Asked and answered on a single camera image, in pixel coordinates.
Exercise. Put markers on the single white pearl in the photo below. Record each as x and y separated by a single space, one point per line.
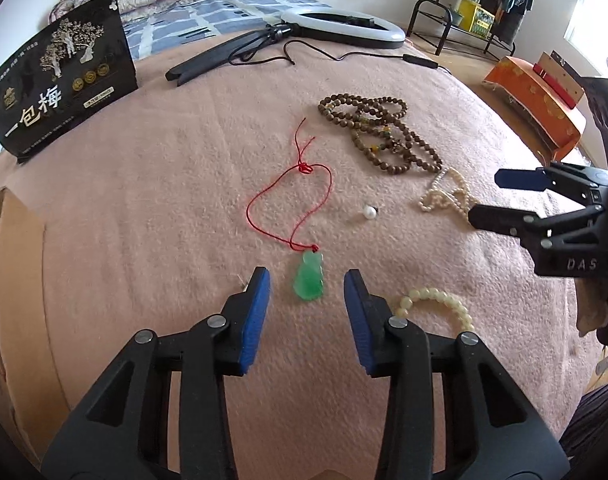
368 212

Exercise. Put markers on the black folded tripod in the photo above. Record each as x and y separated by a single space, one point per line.
208 57

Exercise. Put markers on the black metal clothes rack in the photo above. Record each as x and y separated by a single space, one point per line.
424 10

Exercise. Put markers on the shallow cardboard box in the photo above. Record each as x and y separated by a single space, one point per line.
13 260

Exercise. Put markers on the black printed snack bag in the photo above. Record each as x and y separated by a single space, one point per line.
58 85

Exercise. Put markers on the window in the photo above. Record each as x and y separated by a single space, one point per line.
599 20

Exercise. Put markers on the brown cardboard piece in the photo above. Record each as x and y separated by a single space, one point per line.
564 72

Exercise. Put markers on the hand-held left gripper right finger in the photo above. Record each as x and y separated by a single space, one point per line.
359 320

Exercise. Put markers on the pink blanket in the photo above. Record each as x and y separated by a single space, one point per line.
158 185

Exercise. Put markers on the orange patterned box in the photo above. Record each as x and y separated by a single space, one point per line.
534 100

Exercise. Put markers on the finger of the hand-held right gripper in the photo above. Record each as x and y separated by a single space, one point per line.
494 217
519 179

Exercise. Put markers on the yellow box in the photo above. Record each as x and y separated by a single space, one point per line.
476 15

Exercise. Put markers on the blue checked bedsheet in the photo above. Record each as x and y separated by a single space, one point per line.
193 20

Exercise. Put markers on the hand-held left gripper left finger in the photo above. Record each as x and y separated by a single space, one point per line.
256 320

